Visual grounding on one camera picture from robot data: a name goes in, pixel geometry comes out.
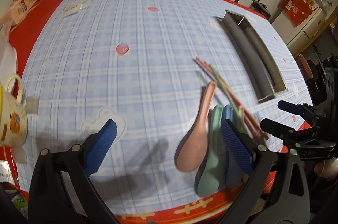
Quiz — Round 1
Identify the pink spoon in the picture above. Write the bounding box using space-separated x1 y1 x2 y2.
175 81 217 172

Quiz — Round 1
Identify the pink tissue pack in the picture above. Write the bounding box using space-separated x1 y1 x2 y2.
1 0 37 26

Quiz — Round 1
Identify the red gift bag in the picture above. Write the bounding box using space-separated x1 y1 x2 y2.
278 0 319 27

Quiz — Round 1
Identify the green chopstick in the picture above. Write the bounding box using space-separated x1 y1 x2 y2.
207 64 249 135

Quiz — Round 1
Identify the yellow cartoon mug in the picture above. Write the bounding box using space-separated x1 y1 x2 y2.
0 74 28 147

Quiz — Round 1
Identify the blue spoon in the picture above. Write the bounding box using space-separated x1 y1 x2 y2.
221 105 242 189

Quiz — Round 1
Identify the metal utensil tray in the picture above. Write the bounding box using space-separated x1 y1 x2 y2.
217 10 288 103

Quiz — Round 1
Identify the green spoon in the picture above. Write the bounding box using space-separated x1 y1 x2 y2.
195 105 223 197

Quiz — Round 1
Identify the blue plaid table mat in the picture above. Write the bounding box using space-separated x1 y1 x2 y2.
11 0 311 222

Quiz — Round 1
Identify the white paper label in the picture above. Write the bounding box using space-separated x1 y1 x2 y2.
63 0 92 18

